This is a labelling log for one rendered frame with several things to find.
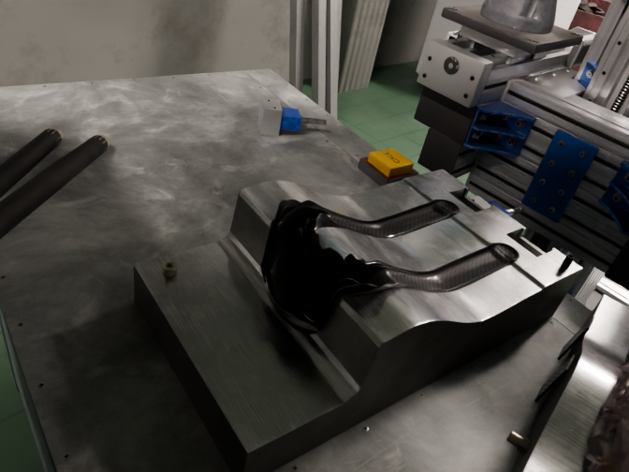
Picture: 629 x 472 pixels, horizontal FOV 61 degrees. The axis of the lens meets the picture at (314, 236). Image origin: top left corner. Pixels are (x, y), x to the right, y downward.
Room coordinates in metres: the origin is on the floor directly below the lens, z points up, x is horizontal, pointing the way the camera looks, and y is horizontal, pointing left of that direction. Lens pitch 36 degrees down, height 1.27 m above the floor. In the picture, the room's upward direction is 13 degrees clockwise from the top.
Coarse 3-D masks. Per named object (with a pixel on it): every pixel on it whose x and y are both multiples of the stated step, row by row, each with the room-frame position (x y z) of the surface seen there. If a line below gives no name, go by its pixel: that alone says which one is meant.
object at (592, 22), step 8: (584, 0) 4.88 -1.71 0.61; (592, 0) 5.24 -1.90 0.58; (600, 0) 5.22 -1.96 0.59; (584, 8) 4.59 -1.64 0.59; (592, 8) 4.73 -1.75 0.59; (600, 8) 5.01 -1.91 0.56; (576, 16) 4.45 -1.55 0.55; (584, 16) 4.42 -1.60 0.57; (592, 16) 4.40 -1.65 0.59; (600, 16) 4.38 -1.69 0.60; (576, 24) 4.43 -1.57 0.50; (584, 24) 4.41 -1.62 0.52; (592, 24) 4.39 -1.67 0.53; (600, 24) 4.37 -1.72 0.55
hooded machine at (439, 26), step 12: (444, 0) 3.81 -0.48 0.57; (456, 0) 3.75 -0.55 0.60; (468, 0) 3.69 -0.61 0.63; (480, 0) 3.64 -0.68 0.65; (564, 0) 3.77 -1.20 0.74; (576, 0) 3.88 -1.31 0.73; (564, 12) 3.82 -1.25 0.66; (432, 24) 3.83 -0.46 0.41; (444, 24) 3.77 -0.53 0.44; (456, 24) 3.71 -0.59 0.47; (564, 24) 3.88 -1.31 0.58; (432, 36) 3.81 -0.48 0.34; (444, 36) 3.76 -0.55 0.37; (420, 60) 3.84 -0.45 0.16
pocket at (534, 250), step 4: (512, 232) 0.64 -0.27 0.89; (516, 232) 0.64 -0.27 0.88; (520, 232) 0.65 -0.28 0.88; (512, 236) 0.64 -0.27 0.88; (516, 236) 0.65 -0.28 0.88; (520, 236) 0.65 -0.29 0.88; (516, 240) 0.65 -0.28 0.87; (520, 240) 0.65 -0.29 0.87; (524, 240) 0.64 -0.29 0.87; (520, 244) 0.64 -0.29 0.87; (524, 244) 0.64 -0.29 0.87; (528, 244) 0.64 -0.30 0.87; (532, 244) 0.64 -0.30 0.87; (528, 248) 0.64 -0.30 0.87; (532, 248) 0.63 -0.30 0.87; (536, 248) 0.63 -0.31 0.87; (532, 252) 0.63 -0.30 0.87; (536, 252) 0.63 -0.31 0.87; (540, 252) 0.62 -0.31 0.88; (544, 252) 0.62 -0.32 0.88; (536, 256) 0.62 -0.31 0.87
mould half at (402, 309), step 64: (256, 192) 0.52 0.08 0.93; (320, 192) 0.60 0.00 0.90; (384, 192) 0.67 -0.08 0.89; (448, 192) 0.70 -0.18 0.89; (192, 256) 0.47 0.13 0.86; (256, 256) 0.47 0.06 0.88; (384, 256) 0.49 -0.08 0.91; (448, 256) 0.55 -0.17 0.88; (192, 320) 0.37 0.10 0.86; (256, 320) 0.39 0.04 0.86; (384, 320) 0.36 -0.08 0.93; (448, 320) 0.40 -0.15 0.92; (512, 320) 0.50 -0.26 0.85; (192, 384) 0.32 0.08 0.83; (256, 384) 0.31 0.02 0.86; (320, 384) 0.33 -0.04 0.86; (384, 384) 0.35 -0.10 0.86; (256, 448) 0.25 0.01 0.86
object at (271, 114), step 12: (264, 108) 0.93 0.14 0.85; (276, 108) 0.94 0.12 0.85; (288, 108) 0.98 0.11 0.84; (264, 120) 0.93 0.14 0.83; (276, 120) 0.93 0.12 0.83; (288, 120) 0.94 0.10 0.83; (300, 120) 0.95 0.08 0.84; (312, 120) 0.98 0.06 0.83; (324, 120) 0.98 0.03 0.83; (264, 132) 0.93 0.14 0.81; (276, 132) 0.93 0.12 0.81
